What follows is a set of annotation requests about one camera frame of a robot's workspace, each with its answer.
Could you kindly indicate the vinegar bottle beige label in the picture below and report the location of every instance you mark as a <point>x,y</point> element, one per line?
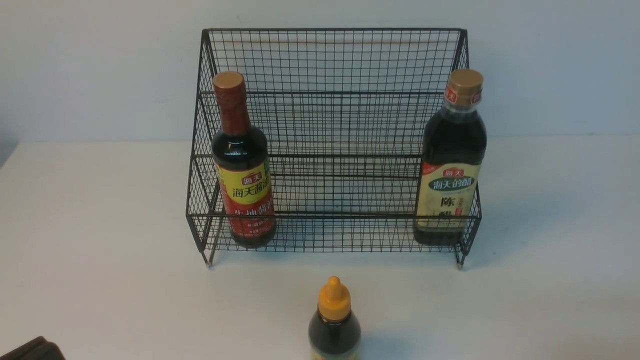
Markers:
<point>454,144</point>

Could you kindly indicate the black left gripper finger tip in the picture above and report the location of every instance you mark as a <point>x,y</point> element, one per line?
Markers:
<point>36,349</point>

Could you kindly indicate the small bottle yellow nozzle cap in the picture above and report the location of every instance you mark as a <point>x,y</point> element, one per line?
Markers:
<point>334,331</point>

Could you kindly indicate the soy sauce bottle red label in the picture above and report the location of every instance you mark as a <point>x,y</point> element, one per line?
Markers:
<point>240,152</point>

